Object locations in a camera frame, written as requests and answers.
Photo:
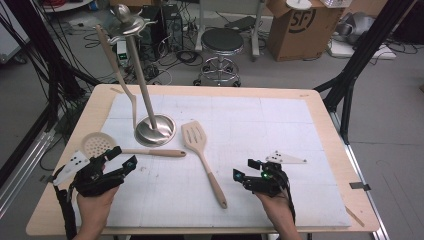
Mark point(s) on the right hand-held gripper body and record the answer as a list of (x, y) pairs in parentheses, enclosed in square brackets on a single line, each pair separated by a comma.
[(270, 183)]

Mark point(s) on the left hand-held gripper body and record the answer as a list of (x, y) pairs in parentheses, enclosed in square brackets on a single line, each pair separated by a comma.
[(96, 176)]

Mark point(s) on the beige perforated skimmer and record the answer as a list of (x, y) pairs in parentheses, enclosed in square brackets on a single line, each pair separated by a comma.
[(96, 144)]

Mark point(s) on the steel utensil stand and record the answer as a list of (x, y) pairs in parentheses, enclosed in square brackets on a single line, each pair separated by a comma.
[(155, 131)]

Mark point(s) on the beige slotted spatula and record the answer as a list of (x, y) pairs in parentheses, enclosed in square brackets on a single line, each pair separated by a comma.
[(194, 135)]

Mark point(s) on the beige ladle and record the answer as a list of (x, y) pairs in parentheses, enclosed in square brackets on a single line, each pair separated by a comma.
[(115, 63)]

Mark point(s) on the person's right hand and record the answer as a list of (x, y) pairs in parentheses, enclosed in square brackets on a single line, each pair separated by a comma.
[(278, 208)]

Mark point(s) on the person's left hand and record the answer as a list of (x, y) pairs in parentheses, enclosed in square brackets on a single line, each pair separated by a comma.
[(95, 206)]

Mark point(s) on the white grid table mat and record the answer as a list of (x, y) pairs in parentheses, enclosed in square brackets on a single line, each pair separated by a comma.
[(253, 133)]

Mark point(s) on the black tape strip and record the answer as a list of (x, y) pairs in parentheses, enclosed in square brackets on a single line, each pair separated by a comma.
[(360, 186)]

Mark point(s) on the brown tape strip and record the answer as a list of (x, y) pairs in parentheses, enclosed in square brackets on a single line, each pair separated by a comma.
[(355, 216)]

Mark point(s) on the white power supply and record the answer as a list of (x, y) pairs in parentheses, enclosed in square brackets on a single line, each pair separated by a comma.
[(122, 53)]

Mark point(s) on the white desk leg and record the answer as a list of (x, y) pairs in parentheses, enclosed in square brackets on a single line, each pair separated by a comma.
[(200, 23), (255, 36)]

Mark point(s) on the black round stool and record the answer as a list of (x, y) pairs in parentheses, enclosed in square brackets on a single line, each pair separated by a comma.
[(222, 40)]

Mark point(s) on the cardboard box with round logo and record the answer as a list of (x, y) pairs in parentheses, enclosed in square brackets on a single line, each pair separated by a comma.
[(300, 36)]

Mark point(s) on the black computer tower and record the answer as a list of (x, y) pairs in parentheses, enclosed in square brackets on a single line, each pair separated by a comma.
[(173, 30)]

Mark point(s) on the black flat device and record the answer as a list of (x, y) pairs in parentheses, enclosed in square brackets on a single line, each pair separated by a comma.
[(240, 23)]

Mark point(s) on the round white table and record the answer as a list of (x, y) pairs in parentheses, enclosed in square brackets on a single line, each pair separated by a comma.
[(66, 6)]

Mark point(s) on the grey bag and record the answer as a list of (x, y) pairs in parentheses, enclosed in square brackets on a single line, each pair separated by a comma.
[(356, 25)]

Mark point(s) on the aluminium rail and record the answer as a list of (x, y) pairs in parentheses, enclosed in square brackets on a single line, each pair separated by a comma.
[(366, 186), (23, 170)]

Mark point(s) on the black metal frame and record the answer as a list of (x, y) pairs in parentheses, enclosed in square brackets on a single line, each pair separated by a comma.
[(50, 60), (353, 63)]

